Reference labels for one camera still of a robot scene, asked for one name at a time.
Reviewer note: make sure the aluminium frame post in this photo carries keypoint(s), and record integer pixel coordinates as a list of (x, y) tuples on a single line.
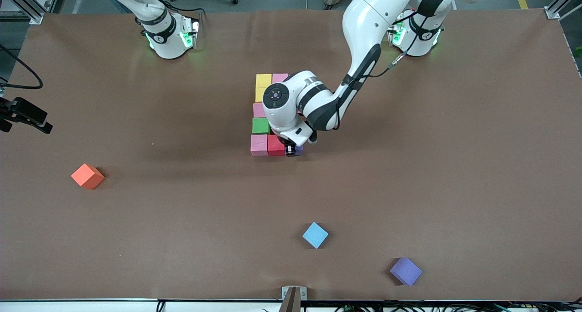
[(27, 9), (557, 9)]

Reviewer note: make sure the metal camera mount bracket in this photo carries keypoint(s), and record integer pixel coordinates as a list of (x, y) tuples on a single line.
[(293, 296)]

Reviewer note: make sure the brown table cover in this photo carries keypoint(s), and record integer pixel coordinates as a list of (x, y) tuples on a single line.
[(68, 212)]

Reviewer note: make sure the small green object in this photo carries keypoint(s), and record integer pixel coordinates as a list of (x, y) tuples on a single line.
[(579, 52)]

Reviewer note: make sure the blue foam block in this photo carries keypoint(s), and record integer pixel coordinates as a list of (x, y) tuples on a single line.
[(315, 234)]

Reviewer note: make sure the pink foam block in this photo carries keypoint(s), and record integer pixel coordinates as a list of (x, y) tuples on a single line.
[(258, 144), (259, 110), (279, 77)]

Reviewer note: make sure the orange foam block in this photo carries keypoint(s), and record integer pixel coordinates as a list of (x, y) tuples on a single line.
[(87, 175)]

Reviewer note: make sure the yellow foam block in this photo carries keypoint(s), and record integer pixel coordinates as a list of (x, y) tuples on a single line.
[(263, 80), (260, 95)]

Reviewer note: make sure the red foam block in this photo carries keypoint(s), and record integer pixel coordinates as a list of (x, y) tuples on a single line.
[(275, 146)]

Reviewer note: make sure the purple foam block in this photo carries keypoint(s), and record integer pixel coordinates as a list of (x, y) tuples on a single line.
[(405, 271), (299, 150)]

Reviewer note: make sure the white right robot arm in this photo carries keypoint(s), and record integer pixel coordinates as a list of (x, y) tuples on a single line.
[(166, 46)]

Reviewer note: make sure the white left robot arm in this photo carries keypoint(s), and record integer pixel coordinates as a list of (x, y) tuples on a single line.
[(368, 16)]

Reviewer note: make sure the green foam block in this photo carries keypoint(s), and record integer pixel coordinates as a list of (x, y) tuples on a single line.
[(260, 125)]

